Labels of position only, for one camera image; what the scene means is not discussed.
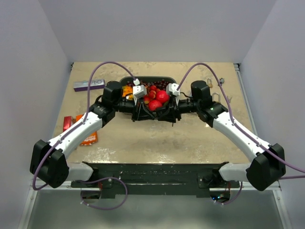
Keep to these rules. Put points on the grey fruit tray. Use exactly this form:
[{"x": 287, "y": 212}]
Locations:
[{"x": 125, "y": 106}]

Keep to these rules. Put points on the red apple front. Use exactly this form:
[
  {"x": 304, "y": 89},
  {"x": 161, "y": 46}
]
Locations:
[{"x": 154, "y": 104}]

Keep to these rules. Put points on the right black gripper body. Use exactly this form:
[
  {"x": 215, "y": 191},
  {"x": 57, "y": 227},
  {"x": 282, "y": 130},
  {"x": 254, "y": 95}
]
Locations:
[{"x": 174, "y": 109}]

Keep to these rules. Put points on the orange razor package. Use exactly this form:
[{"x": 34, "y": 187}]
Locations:
[{"x": 91, "y": 139}]

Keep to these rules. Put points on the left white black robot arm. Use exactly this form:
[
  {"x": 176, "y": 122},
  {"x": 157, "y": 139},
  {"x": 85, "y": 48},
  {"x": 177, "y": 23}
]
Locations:
[{"x": 49, "y": 159}]

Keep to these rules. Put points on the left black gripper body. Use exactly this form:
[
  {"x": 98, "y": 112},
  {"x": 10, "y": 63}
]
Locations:
[{"x": 137, "y": 110}]

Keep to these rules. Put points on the small brass closed padlock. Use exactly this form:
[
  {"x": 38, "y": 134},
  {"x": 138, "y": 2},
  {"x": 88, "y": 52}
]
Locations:
[{"x": 209, "y": 83}]

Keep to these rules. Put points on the toy pineapple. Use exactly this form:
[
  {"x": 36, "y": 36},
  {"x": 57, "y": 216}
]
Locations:
[{"x": 127, "y": 92}]

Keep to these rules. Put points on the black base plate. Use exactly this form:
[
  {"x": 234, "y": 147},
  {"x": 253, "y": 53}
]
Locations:
[{"x": 154, "y": 179}]

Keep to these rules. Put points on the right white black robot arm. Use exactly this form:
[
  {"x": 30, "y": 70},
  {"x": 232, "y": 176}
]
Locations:
[{"x": 266, "y": 161}]

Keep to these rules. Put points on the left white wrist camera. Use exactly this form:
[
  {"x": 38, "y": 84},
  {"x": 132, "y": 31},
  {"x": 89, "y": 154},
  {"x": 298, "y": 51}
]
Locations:
[{"x": 138, "y": 90}]

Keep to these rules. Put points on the red small box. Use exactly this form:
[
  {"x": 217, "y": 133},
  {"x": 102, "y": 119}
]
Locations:
[{"x": 67, "y": 122}]

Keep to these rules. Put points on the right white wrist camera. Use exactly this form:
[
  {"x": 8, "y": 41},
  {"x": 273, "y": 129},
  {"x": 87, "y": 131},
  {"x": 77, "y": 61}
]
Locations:
[{"x": 173, "y": 89}]

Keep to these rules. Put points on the red apple back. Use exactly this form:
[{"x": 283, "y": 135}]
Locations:
[{"x": 162, "y": 96}]

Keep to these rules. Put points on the red cherries cluster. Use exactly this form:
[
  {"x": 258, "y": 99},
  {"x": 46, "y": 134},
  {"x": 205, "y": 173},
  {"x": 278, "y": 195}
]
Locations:
[{"x": 151, "y": 94}]

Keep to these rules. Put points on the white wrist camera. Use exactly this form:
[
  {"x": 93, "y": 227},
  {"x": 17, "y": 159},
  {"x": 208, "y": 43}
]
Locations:
[
  {"x": 138, "y": 90},
  {"x": 173, "y": 89}
]

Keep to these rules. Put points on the brass long-shackle padlock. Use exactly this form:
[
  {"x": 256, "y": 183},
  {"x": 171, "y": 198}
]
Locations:
[{"x": 216, "y": 97}]

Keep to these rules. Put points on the dark grapes bunch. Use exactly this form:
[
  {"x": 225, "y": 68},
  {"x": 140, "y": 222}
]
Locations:
[{"x": 159, "y": 84}]

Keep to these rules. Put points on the red apple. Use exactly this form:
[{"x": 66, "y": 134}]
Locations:
[
  {"x": 154, "y": 104},
  {"x": 162, "y": 96}
]

